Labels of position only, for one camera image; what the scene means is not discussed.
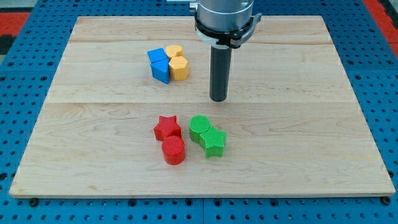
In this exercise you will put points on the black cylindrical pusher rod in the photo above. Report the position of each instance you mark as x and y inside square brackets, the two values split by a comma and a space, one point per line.
[220, 63]

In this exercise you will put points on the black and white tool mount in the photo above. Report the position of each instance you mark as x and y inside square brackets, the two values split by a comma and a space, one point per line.
[227, 39]

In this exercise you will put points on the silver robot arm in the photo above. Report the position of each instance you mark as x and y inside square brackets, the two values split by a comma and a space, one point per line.
[225, 25]

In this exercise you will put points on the light wooden board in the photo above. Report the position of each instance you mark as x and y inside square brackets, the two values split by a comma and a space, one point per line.
[294, 126]

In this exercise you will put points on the yellow hexagon block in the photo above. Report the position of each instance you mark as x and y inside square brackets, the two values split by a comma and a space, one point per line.
[178, 68]

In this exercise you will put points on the yellow heart block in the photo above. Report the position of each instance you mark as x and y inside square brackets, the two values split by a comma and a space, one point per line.
[174, 51]

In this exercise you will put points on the blue triangle block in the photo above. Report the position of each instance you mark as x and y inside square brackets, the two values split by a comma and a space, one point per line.
[160, 70]

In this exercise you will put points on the blue cube block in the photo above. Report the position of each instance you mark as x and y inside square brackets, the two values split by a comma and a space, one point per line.
[157, 55]

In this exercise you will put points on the green cylinder block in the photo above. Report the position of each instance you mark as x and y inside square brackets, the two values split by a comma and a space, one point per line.
[197, 125]

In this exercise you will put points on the green star block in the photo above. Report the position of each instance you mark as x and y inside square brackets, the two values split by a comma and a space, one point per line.
[213, 142]

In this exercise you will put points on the red star block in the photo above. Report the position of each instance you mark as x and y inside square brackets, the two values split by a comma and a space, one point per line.
[167, 126]

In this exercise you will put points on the red cylinder block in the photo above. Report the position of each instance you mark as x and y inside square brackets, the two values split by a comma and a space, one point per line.
[173, 148]

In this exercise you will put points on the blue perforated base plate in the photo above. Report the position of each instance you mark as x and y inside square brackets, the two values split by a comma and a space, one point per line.
[33, 57]

